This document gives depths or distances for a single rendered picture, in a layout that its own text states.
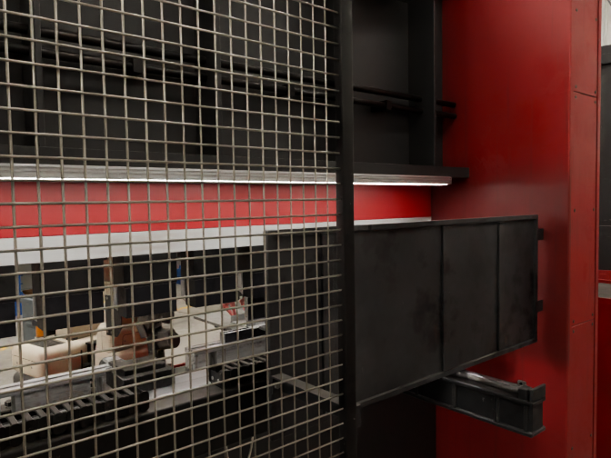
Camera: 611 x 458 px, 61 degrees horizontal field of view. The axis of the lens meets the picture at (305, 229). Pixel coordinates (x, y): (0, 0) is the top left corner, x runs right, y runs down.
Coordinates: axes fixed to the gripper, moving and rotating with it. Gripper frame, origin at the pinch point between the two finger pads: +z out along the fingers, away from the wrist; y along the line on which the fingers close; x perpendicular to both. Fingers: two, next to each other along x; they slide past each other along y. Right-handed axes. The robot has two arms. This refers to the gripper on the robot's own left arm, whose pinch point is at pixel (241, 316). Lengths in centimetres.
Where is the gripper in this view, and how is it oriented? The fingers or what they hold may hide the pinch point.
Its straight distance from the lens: 181.5
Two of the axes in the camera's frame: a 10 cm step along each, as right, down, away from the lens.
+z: 3.0, 9.0, -3.1
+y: 7.8, -0.4, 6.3
